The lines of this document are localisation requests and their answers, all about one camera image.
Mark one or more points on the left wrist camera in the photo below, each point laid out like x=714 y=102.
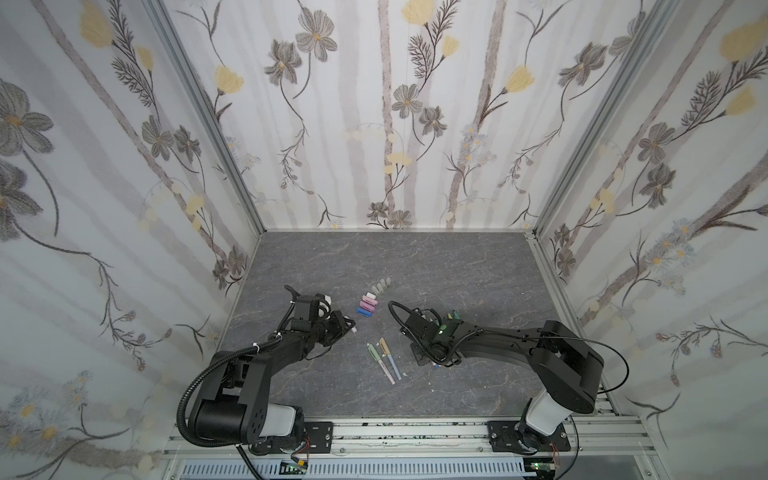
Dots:
x=312 y=307

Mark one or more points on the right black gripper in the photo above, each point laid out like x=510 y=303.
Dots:
x=420 y=334

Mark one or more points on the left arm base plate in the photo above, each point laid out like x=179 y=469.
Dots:
x=309 y=437

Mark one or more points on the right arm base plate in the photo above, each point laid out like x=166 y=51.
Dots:
x=509 y=436

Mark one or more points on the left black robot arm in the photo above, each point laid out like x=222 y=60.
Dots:
x=228 y=402

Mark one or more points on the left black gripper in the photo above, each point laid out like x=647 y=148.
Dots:
x=336 y=318

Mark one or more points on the tan cap blue pen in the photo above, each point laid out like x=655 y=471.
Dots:
x=387 y=353

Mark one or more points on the white perforated cable duct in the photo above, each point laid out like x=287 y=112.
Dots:
x=396 y=468

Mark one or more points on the aluminium mounting rail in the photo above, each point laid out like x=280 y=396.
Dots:
x=601 y=435

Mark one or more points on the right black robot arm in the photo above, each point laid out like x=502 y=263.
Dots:
x=569 y=369

